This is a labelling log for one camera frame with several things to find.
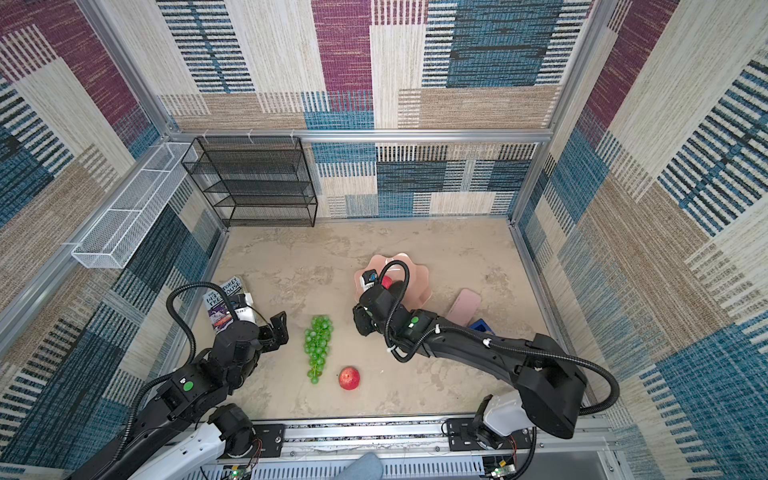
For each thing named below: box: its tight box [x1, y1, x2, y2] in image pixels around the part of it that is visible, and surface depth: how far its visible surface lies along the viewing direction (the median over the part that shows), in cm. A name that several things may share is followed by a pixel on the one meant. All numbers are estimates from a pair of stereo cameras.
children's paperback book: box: [203, 276, 243, 334], surface depth 96 cm
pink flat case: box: [447, 288, 481, 327], surface depth 96 cm
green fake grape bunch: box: [304, 315, 334, 385], surface depth 87 cm
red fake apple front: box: [338, 366, 361, 391], surface depth 81 cm
